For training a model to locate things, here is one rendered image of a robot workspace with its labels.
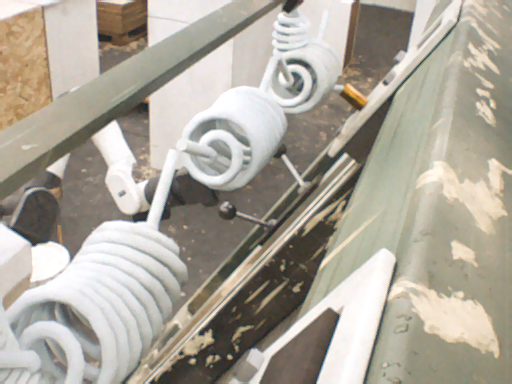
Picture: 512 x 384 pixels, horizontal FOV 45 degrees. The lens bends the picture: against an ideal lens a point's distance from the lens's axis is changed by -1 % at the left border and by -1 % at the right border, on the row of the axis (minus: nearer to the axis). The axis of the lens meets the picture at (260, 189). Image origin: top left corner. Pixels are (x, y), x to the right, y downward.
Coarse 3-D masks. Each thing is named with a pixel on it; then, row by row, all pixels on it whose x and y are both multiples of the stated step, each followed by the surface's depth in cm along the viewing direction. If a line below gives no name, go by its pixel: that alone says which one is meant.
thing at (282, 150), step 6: (282, 144) 121; (282, 150) 121; (276, 156) 121; (282, 156) 121; (288, 162) 121; (288, 168) 121; (294, 168) 120; (294, 174) 120; (300, 180) 119; (300, 186) 119; (306, 186) 117; (300, 192) 118
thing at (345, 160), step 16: (352, 160) 110; (336, 176) 112; (320, 192) 115; (304, 208) 118; (288, 224) 121; (272, 240) 124; (256, 256) 127; (240, 272) 130; (224, 288) 134; (208, 304) 138; (192, 320) 142; (176, 336) 148; (160, 352) 155
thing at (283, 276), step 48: (288, 0) 61; (288, 48) 64; (432, 48) 58; (384, 96) 61; (336, 144) 66; (336, 192) 71; (288, 240) 76; (240, 288) 82; (288, 288) 79; (192, 336) 90; (240, 336) 86
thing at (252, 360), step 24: (0, 216) 24; (384, 264) 23; (336, 288) 25; (360, 288) 22; (384, 288) 22; (0, 312) 25; (312, 312) 26; (360, 312) 21; (0, 336) 25; (288, 336) 27; (336, 336) 21; (360, 336) 19; (240, 360) 28; (264, 360) 27; (336, 360) 19; (360, 360) 19
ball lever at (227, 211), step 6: (222, 204) 120; (228, 204) 120; (222, 210) 119; (228, 210) 119; (234, 210) 120; (222, 216) 119; (228, 216) 119; (234, 216) 120; (240, 216) 122; (246, 216) 122; (252, 222) 123; (258, 222) 123; (264, 222) 124; (270, 222) 124; (264, 228) 125; (270, 228) 124
